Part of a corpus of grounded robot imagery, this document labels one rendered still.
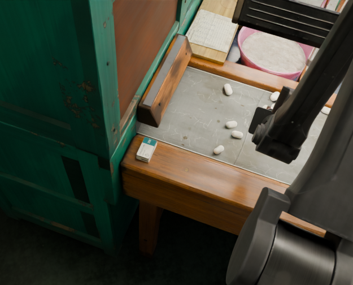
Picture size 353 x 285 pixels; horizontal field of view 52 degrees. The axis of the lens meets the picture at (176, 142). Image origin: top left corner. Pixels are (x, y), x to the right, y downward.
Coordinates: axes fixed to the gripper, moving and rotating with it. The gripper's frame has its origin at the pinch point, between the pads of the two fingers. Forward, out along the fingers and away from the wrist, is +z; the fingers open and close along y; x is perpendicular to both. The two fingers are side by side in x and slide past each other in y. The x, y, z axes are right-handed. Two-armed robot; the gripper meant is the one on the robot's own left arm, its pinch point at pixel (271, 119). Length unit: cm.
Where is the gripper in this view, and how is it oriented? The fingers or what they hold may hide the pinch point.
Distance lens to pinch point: 95.4
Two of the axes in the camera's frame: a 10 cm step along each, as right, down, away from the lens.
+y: -9.4, -3.2, 1.1
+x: -2.8, 9.1, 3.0
